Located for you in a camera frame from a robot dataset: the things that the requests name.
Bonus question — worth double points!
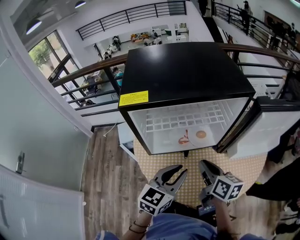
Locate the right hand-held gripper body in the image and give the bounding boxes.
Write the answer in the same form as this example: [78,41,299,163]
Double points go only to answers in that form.
[199,172,245,207]

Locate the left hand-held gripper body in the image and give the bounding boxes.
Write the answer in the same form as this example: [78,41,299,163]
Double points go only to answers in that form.
[137,179,175,217]

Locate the white plate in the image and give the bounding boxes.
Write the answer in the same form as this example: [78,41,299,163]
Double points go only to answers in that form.
[188,125,213,148]

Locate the red food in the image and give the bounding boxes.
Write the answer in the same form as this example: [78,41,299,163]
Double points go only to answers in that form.
[178,128,190,145]

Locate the black mini fridge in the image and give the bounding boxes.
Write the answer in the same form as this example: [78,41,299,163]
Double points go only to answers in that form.
[117,42,300,160]

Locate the person's right forearm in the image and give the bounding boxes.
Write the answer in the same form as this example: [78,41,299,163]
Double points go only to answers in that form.
[214,199,235,240]

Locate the person's left forearm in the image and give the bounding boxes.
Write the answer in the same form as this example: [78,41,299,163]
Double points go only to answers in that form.
[121,211,155,240]

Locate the black device with screen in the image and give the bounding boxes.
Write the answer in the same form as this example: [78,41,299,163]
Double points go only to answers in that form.
[196,199,217,217]

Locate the black wrist bands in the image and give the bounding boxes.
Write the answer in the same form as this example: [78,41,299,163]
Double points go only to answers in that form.
[128,220,151,234]

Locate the person's blue shirt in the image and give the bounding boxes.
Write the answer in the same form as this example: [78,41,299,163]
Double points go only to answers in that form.
[93,212,266,240]

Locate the clear glass plate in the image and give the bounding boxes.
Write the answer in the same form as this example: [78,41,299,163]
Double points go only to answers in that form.
[167,128,191,147]

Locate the white box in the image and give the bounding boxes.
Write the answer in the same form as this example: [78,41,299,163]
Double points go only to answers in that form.
[117,121,139,163]

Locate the thin black railing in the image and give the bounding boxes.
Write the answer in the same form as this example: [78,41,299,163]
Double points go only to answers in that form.
[75,0,188,41]

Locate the black framed window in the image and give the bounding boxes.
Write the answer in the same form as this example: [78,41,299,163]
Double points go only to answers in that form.
[27,30,81,104]

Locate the white cable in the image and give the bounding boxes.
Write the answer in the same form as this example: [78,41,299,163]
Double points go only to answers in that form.
[103,121,118,138]

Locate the black railing with wooden rail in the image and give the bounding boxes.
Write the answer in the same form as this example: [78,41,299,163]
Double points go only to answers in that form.
[48,43,300,118]

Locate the silver door handle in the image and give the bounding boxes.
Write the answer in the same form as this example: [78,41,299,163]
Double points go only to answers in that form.
[15,151,27,174]

